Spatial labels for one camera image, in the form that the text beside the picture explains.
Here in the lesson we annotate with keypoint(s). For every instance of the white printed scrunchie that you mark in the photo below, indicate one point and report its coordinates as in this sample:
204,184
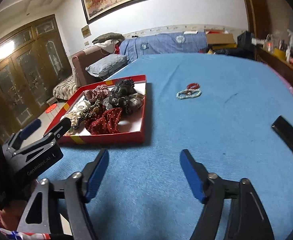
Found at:
74,114

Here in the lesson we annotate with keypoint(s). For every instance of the leopard print scrunchie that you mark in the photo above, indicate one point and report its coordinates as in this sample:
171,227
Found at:
94,111

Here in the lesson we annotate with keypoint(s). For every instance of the black spiky hair claw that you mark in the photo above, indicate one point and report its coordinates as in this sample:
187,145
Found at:
123,88

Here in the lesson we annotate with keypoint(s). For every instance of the black smartphone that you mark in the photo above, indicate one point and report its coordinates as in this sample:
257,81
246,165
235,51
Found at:
284,130

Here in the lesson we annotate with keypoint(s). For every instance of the grey clothes pile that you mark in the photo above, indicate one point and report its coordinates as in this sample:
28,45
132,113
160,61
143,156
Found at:
108,36

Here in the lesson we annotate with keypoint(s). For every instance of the black grey sheer scrunchie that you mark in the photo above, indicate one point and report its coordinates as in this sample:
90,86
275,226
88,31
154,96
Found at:
128,103

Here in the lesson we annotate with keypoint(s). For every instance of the grey pillow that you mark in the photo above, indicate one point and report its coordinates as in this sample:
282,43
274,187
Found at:
107,65

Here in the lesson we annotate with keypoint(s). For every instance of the dark red dotted scrunchie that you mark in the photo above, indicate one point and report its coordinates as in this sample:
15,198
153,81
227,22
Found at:
106,124

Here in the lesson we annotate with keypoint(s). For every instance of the blue plaid folded quilt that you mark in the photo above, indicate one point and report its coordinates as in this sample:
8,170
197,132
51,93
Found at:
164,43

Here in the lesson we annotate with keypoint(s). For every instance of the blue bed blanket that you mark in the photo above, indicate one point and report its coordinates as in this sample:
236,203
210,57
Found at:
221,109

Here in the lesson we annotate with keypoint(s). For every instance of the wooden wardrobe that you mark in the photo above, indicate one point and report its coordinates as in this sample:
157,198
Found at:
32,62

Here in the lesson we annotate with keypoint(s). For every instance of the brown armchair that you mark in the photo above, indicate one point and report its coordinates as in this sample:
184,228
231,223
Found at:
83,59

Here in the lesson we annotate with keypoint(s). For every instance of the white spray bottle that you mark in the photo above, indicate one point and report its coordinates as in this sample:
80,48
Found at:
289,51

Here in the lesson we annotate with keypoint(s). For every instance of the wooden side shelf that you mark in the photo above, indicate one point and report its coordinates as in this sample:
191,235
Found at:
283,68

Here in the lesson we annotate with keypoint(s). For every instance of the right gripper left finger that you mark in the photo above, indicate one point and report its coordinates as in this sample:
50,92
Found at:
41,217

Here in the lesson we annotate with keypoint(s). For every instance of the cardboard box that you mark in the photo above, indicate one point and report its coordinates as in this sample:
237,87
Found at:
218,37

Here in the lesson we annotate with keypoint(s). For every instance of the red round stool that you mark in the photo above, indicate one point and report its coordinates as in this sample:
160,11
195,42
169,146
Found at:
52,111

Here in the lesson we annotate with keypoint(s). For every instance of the red plaid scrunchie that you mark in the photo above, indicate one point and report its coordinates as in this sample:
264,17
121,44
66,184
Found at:
99,93

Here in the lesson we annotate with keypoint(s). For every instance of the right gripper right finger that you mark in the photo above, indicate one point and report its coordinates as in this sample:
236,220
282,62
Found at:
247,217

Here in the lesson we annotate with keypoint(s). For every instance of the black bag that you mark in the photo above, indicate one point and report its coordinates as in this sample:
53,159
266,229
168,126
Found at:
244,41

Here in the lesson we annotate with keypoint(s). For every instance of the patterned brown blanket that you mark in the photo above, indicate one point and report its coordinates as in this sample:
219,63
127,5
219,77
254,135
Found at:
66,88

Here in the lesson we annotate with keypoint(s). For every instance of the red tray white inside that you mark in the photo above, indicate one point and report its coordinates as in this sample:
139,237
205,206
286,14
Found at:
131,127

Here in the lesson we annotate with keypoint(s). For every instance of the person's left hand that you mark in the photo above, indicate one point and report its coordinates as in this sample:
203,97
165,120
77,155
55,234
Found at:
11,215

